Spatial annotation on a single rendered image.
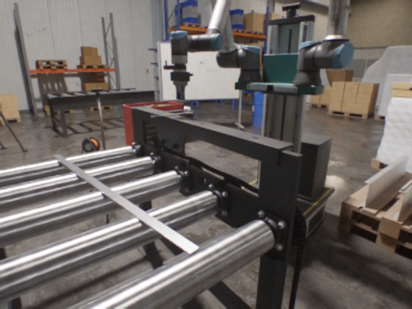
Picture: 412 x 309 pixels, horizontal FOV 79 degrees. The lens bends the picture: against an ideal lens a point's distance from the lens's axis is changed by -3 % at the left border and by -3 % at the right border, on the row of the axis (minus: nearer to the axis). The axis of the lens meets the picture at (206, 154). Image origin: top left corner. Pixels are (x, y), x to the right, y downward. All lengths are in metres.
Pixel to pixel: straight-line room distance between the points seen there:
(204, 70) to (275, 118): 3.91
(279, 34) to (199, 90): 3.94
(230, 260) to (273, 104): 1.62
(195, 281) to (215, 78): 5.53
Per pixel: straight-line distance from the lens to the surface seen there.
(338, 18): 1.79
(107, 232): 0.94
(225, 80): 6.12
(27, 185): 1.44
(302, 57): 1.88
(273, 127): 2.27
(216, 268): 0.79
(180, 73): 1.44
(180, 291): 0.74
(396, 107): 4.33
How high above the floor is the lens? 1.42
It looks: 18 degrees down
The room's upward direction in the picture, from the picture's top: straight up
